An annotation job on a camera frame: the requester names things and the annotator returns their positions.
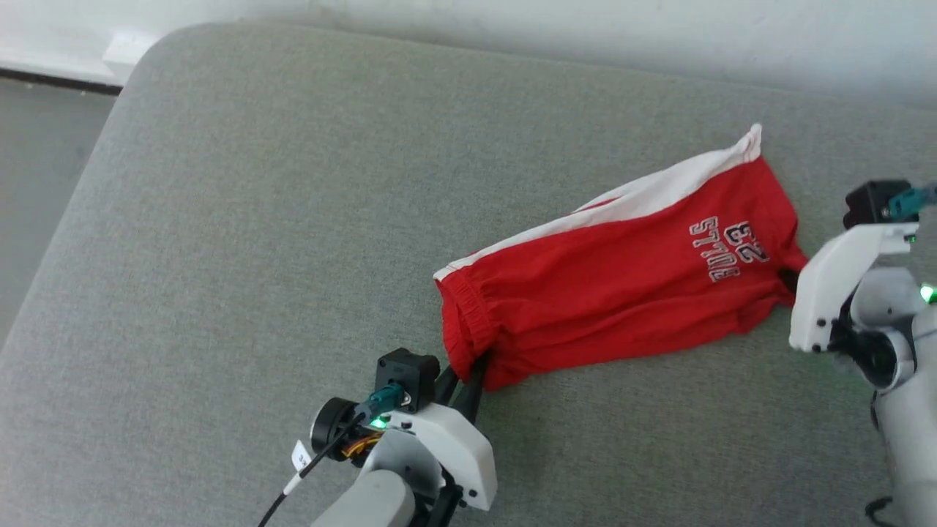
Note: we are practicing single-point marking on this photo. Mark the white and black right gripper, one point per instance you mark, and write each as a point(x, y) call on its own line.
point(827, 293)

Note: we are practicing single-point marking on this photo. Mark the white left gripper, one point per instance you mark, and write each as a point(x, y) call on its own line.
point(454, 446)

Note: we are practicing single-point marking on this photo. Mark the red and white basketball shorts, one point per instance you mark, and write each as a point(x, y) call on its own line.
point(622, 293)

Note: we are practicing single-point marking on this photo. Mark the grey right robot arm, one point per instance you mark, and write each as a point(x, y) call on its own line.
point(908, 410)

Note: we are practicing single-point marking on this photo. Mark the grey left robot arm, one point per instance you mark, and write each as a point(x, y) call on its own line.
point(366, 501)

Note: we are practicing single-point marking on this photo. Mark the grey fabric sofa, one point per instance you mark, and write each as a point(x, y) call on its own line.
point(256, 256)

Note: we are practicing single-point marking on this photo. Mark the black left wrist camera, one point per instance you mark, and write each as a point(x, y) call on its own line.
point(406, 377)

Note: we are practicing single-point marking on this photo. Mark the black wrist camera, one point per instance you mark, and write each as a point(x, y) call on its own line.
point(406, 377)
point(871, 203)

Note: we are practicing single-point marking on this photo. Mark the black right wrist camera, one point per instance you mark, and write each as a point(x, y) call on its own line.
point(871, 203)

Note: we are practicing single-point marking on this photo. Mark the white wall trunking box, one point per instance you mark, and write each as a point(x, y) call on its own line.
point(126, 55)

